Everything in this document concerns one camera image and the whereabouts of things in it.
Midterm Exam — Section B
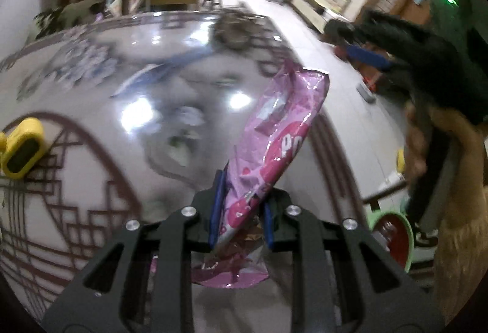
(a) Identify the floral seat cushion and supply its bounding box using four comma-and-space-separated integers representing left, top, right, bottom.
34, 0, 107, 38

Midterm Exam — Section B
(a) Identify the yellow duck clock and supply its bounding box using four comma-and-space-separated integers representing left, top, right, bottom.
0, 117, 45, 178

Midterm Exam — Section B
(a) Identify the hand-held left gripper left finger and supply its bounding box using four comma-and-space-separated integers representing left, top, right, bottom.
41, 170, 226, 333

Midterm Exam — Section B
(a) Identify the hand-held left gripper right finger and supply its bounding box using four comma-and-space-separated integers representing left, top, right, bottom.
263, 189, 446, 333

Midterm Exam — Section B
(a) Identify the pink snack wrapper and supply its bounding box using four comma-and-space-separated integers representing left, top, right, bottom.
191, 64, 330, 290

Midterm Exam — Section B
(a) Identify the black white shoe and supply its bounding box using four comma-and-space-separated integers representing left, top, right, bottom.
414, 222, 439, 248

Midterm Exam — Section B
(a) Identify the person's right forearm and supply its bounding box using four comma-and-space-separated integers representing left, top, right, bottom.
432, 165, 488, 322

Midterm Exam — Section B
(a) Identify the green basin with red inside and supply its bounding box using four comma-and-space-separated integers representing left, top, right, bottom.
368, 211, 414, 274

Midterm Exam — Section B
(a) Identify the person's right hand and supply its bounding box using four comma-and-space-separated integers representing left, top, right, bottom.
403, 100, 486, 185

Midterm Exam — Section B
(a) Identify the crumpled dark foil wrapper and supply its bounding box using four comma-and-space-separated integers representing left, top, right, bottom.
211, 9, 264, 49

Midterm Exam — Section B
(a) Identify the long blue white wrapper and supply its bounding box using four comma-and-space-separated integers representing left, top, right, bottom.
112, 51, 214, 97

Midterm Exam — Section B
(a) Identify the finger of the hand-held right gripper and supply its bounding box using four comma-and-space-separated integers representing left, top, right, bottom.
325, 18, 367, 46
344, 44, 392, 71

